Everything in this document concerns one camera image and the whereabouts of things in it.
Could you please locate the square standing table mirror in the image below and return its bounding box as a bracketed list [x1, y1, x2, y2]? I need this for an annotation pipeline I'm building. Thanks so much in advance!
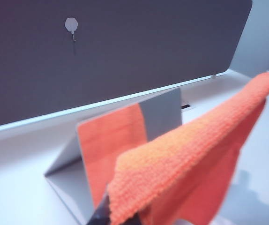
[44, 87, 182, 225]

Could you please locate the white adhesive wall hook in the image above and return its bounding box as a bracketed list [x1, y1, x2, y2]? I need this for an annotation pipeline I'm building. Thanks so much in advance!
[64, 17, 79, 43]

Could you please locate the orange microfiber cloth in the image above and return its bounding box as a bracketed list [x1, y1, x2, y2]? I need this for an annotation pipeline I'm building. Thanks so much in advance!
[106, 72, 269, 225]

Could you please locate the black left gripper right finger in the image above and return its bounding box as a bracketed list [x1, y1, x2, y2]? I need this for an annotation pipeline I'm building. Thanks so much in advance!
[122, 206, 142, 225]

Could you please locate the grey desk partition panel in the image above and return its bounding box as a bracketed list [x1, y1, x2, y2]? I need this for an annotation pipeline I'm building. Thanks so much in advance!
[0, 0, 254, 130]

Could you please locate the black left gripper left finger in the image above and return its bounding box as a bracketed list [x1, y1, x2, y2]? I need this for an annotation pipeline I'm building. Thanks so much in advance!
[87, 184, 113, 225]

